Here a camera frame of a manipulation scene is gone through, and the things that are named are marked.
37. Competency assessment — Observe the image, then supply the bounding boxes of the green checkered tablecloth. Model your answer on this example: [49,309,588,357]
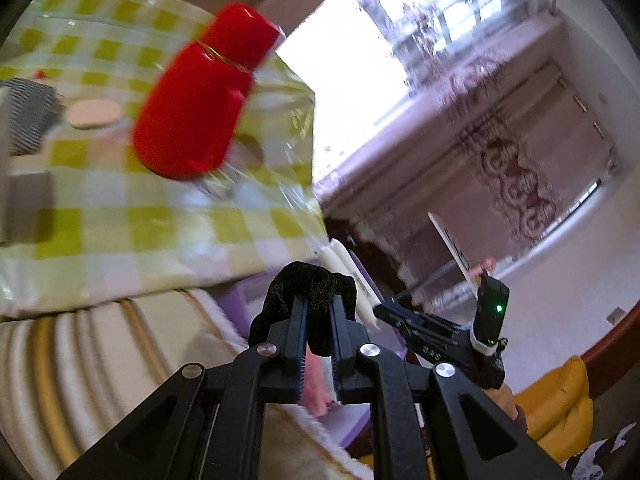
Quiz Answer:
[0,0,331,318]

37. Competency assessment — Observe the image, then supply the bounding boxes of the window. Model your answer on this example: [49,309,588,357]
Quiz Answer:
[275,0,556,186]

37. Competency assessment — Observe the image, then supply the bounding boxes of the yellow cushion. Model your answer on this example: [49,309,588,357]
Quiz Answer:
[360,356,596,480]

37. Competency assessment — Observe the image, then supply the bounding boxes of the white board on stand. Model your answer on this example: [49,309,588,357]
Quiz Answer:
[427,212,483,286]

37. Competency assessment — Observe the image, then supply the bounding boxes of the round beige pad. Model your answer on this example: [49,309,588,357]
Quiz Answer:
[66,100,122,131]

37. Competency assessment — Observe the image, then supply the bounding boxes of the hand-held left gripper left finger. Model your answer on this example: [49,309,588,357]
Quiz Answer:
[57,296,311,480]

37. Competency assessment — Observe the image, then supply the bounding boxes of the grey striped cloth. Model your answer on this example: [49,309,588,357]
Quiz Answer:
[0,77,66,157]

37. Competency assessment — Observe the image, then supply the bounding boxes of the person's right forearm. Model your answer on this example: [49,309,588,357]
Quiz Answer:
[487,385,528,428]

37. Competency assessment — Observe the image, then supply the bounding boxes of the patterned lace curtain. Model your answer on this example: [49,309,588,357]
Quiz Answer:
[320,55,621,311]

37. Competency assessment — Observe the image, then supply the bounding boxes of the white box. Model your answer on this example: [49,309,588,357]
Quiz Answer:
[0,85,55,247]

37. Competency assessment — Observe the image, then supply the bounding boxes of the striped fringed blanket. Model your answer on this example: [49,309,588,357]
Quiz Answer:
[0,287,376,480]

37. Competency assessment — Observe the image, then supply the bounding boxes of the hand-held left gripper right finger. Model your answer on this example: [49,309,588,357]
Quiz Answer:
[330,294,571,480]

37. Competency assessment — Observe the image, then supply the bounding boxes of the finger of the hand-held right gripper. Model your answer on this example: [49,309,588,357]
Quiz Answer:
[374,300,426,348]

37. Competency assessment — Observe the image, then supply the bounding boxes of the black velvet scrunchie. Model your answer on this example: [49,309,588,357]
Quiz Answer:
[248,261,358,356]

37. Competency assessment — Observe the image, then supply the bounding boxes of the purple storage box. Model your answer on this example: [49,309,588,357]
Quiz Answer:
[220,247,426,453]

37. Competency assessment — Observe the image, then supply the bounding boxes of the magenta knit glove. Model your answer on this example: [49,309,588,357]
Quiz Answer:
[300,350,333,416]

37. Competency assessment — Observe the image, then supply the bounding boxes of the red thermos bottle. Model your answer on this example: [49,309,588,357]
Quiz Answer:
[131,2,282,181]

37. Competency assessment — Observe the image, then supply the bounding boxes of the dark printed cloth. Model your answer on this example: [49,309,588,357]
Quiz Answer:
[565,422,636,480]

